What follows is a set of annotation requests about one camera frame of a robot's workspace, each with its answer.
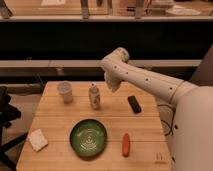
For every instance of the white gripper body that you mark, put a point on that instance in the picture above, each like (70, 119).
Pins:
(113, 84)

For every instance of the small white labelled bottle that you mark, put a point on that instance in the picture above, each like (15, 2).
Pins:
(94, 96)

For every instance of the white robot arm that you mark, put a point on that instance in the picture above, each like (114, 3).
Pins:
(192, 141)

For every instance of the black rectangular remote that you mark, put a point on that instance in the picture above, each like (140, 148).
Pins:
(134, 104)

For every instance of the translucent plastic cup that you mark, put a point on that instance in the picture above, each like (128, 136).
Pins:
(65, 90)

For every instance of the orange carrot toy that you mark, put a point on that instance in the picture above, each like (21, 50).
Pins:
(126, 145)

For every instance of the green round plate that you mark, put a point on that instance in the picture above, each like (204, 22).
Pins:
(88, 138)

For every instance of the black office chair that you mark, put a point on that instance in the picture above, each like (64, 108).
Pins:
(7, 114)

